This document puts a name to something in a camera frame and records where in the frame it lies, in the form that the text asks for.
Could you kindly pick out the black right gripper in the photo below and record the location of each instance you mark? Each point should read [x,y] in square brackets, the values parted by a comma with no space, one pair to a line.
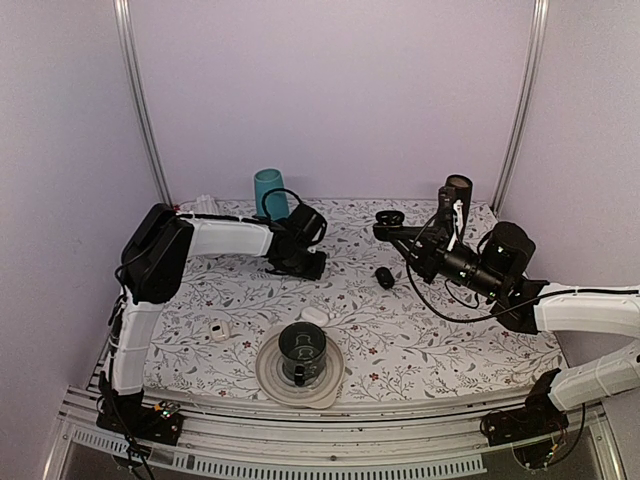
[429,256]

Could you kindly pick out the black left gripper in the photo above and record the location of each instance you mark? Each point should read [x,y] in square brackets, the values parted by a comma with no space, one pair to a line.
[315,273]

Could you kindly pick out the black oval charging case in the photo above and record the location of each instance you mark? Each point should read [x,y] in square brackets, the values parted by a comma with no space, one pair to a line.
[386,222]

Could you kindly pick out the small black earbud case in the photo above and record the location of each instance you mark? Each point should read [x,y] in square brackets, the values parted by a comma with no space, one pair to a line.
[385,278]

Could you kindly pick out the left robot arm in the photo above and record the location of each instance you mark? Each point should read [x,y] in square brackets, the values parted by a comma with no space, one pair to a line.
[151,269]

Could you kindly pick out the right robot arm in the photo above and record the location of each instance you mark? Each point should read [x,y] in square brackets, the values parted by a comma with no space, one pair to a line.
[527,306]

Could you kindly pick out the white open charging case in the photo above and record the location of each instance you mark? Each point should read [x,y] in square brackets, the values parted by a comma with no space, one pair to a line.
[314,315]

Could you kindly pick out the small white earbud case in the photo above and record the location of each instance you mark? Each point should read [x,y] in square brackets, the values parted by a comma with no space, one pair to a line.
[219,331]

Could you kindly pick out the dark brown tall cup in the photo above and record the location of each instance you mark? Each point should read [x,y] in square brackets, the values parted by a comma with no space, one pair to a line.
[463,187]

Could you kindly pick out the teal cup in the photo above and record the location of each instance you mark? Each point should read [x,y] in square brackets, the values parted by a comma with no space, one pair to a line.
[270,198]

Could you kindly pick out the dark glass mug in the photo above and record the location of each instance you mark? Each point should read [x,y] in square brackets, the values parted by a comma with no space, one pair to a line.
[303,349]

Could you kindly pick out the floral table cloth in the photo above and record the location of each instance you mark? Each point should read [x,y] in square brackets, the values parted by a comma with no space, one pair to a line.
[396,347]

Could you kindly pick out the clear plastic cup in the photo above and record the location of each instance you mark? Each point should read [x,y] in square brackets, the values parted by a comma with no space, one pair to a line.
[205,204]

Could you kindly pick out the beige round plate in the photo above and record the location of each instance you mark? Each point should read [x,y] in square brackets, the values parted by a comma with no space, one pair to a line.
[319,394]

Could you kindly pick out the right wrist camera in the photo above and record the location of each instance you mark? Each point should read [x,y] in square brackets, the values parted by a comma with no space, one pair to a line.
[448,216]

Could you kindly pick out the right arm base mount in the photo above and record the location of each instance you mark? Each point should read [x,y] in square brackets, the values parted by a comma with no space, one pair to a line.
[514,425]

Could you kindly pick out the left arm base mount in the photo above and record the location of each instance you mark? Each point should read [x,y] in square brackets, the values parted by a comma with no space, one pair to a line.
[142,423]

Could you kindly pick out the right aluminium frame post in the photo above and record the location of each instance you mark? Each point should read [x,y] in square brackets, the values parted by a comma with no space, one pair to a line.
[532,63]

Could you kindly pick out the aluminium frame post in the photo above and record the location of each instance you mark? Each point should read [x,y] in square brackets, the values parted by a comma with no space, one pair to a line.
[532,63]
[126,35]

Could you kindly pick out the left aluminium frame post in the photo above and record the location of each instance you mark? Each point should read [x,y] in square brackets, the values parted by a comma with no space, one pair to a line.
[126,35]

